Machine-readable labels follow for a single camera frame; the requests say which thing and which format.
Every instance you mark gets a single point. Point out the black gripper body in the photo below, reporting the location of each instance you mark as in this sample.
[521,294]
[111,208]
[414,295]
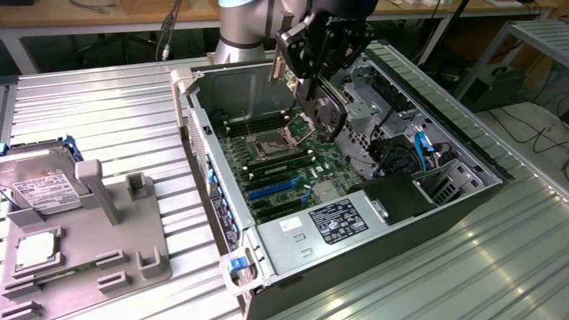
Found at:
[340,15]

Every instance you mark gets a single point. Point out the graphics card with metal bracket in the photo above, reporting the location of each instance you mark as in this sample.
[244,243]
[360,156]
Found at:
[330,113]

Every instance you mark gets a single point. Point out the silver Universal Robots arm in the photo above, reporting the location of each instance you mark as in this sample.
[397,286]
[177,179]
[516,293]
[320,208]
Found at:
[240,30]

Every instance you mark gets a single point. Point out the silver disk bay cage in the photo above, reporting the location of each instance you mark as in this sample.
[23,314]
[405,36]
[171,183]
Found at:
[362,110]

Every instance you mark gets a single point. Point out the metal socket cover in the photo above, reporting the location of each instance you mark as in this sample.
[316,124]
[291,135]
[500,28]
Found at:
[300,128]

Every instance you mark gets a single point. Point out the black RAM slot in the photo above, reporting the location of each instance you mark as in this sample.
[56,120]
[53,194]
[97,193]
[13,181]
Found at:
[260,128]
[253,120]

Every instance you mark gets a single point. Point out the thin metal locking lever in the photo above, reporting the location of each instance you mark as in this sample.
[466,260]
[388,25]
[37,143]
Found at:
[249,131]

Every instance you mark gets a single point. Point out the CPU socket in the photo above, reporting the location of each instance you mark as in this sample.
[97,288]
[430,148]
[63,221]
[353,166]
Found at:
[268,143]

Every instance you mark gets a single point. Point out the green motherboard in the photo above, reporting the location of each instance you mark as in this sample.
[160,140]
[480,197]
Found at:
[320,160]

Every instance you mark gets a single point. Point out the black RAM stick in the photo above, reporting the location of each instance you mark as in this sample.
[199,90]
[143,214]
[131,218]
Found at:
[280,165]

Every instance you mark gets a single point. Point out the black box device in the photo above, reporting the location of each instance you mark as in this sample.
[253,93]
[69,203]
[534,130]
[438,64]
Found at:
[497,86]

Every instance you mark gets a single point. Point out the black chair base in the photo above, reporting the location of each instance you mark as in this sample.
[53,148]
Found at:
[128,43]

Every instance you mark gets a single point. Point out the wooden desk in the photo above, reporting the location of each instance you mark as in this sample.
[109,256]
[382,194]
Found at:
[133,18]

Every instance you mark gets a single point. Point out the silver chipset heatsink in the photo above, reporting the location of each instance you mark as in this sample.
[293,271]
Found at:
[329,191]

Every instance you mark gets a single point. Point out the blue expansion slot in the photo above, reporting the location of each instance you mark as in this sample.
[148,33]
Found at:
[271,190]

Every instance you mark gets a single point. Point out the grey metal shelf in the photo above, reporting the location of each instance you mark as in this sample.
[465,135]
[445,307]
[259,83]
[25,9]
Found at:
[542,33]

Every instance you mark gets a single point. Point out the black expansion slot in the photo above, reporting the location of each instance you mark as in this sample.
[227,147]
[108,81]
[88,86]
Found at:
[280,206]

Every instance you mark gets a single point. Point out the black plastic shroud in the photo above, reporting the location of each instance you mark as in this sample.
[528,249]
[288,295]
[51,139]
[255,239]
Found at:
[400,200]

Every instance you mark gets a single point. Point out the silver slanted disk bay tray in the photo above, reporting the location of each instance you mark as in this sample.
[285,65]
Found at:
[444,190]

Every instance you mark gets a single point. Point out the silver power supply unit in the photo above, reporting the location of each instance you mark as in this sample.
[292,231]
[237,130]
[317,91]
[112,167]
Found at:
[289,253]

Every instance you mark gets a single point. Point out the blue case latch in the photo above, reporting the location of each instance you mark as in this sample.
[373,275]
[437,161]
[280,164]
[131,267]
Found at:
[236,263]

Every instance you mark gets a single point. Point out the open black PC case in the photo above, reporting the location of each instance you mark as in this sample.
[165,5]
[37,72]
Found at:
[377,276]

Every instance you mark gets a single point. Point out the silver hard disk drive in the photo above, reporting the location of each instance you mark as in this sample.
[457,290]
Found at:
[40,173]

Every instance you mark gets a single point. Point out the grey parts rack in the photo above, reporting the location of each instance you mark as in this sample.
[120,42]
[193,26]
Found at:
[80,240]

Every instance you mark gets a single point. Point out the silver CPU chip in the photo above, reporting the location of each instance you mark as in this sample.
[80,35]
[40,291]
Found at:
[37,248]

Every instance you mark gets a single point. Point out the green RAM stick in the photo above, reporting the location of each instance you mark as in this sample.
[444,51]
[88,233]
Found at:
[67,271]

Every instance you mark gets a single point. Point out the blue plastic disk bracket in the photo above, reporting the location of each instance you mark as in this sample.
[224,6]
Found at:
[73,150]

